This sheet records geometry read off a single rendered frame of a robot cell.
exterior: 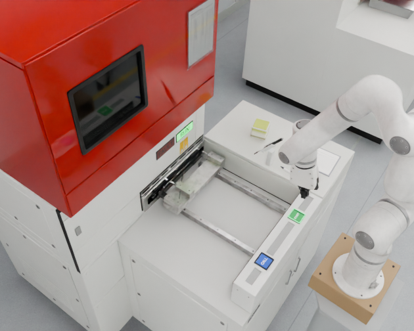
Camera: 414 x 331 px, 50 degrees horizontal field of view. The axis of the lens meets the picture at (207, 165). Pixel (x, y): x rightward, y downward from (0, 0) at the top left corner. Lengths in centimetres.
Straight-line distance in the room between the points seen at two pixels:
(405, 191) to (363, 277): 46
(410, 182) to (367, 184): 209
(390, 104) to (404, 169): 20
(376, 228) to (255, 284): 49
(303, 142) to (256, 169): 63
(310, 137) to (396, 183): 29
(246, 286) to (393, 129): 79
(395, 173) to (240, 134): 98
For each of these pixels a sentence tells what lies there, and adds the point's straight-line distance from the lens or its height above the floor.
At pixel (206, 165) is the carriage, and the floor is 88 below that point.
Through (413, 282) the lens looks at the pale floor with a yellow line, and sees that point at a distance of 305.
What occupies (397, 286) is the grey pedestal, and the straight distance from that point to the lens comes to 198.
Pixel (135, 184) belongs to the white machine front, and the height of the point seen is 104.
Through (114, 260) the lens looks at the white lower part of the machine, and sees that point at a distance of 202.
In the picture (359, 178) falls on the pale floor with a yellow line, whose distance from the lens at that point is 344.
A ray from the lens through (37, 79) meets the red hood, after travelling 115.
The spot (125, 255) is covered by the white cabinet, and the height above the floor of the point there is 73.
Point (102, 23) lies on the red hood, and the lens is 124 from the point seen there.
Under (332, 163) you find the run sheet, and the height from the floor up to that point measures 97.
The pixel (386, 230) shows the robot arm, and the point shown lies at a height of 132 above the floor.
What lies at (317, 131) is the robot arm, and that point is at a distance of 143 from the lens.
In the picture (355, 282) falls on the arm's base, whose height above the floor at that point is 96.
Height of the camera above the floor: 241
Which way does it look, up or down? 47 degrees down
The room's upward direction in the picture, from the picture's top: 3 degrees clockwise
